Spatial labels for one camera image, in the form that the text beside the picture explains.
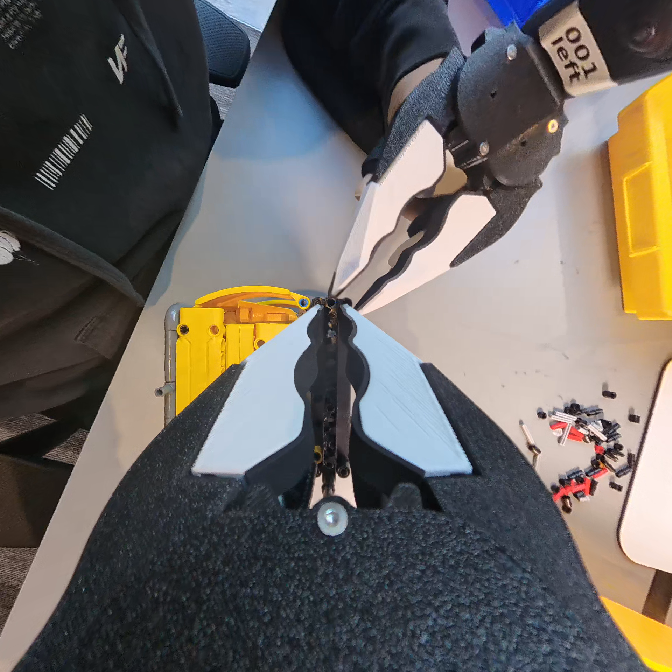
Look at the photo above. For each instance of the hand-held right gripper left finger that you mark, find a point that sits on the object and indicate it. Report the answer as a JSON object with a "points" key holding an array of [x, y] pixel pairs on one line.
{"points": [[257, 415]]}

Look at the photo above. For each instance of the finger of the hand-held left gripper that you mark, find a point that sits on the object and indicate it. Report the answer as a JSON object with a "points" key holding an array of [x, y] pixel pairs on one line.
{"points": [[441, 236], [394, 189]]}

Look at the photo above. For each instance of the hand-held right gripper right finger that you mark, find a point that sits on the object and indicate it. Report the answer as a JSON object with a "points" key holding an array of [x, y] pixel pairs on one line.
{"points": [[410, 410]]}

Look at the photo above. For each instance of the black yellow toy brick vehicle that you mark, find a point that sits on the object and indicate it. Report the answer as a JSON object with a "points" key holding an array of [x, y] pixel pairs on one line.
{"points": [[226, 336]]}

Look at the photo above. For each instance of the person's left forearm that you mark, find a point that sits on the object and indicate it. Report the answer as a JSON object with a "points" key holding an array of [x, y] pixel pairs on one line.
{"points": [[357, 63]]}

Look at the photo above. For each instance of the grey desk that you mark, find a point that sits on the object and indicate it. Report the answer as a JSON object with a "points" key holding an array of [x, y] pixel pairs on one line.
{"points": [[273, 189]]}

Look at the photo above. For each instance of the person's left hand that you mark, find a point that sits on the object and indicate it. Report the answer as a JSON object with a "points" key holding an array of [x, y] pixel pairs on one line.
{"points": [[412, 92]]}

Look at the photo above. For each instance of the blue plastic bin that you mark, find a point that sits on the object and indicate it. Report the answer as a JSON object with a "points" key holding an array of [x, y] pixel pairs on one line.
{"points": [[515, 11]]}

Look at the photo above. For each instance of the grey axle pin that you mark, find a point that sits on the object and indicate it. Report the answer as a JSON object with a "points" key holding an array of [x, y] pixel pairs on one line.
{"points": [[530, 441]]}

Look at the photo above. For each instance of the yellow plastic bin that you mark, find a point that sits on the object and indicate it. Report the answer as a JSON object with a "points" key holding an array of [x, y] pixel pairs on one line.
{"points": [[643, 210]]}

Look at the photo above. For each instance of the pile of small brick parts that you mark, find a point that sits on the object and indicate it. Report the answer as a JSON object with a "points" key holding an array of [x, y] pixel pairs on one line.
{"points": [[588, 452]]}

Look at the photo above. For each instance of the dark chair armrest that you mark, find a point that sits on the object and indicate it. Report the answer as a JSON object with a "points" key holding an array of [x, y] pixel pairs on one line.
{"points": [[223, 42]]}

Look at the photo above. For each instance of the white document stand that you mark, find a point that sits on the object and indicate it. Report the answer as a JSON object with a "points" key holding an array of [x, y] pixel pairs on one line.
{"points": [[651, 473]]}

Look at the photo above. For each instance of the yellow plastic box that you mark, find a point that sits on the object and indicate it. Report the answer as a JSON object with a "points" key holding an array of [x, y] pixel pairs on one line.
{"points": [[643, 630]]}

